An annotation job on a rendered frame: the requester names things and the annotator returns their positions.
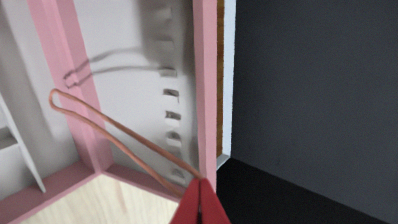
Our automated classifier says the pink jewelry box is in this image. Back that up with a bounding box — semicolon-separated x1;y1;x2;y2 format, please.
0;0;217;224

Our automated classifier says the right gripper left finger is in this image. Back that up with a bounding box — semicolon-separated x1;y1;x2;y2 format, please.
168;178;199;224

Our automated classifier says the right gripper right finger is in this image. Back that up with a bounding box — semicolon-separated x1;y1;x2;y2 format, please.
200;178;231;224

